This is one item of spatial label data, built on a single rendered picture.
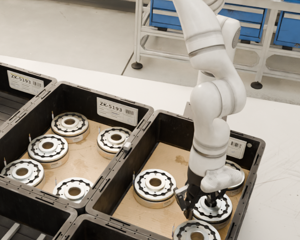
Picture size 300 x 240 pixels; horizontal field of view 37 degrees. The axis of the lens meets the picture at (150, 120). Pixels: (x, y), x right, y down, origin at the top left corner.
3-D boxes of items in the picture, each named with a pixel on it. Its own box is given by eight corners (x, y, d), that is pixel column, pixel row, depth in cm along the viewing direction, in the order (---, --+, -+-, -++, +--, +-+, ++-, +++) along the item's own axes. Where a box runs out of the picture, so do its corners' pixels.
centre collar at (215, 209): (203, 193, 107) (203, 191, 107) (223, 200, 106) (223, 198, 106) (197, 208, 104) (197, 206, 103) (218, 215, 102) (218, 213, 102)
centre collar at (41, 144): (45, 138, 120) (45, 136, 119) (61, 144, 118) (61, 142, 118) (34, 149, 116) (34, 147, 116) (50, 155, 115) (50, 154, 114)
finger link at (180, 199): (176, 185, 98) (184, 199, 102) (169, 190, 98) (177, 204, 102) (182, 194, 96) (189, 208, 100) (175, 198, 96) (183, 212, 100)
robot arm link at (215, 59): (256, 108, 84) (238, 35, 84) (215, 118, 81) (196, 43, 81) (236, 113, 90) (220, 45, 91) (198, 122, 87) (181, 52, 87)
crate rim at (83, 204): (60, 86, 132) (60, 79, 130) (155, 114, 123) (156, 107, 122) (-35, 173, 102) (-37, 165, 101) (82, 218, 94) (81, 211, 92)
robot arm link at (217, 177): (204, 195, 89) (208, 172, 85) (178, 158, 97) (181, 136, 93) (244, 183, 92) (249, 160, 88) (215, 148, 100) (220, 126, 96)
